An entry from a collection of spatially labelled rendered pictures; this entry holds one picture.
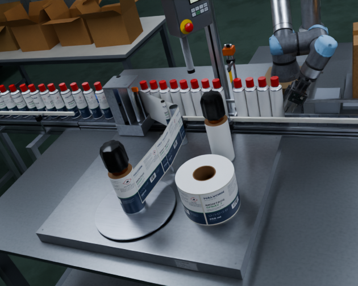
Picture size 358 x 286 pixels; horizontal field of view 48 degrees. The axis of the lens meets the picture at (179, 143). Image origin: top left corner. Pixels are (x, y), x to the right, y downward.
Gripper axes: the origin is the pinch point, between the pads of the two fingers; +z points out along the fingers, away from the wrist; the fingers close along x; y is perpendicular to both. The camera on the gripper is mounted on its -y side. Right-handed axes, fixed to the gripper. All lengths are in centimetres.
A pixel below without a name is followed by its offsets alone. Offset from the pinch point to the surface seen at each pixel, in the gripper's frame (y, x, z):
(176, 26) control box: 1, -56, -14
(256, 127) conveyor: 6.0, -7.8, 11.4
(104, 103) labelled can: 3, -80, 41
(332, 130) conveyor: 6.0, 19.1, -3.5
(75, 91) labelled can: 2, -98, 43
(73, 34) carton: -125, -175, 106
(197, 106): 3.0, -35.6, 16.9
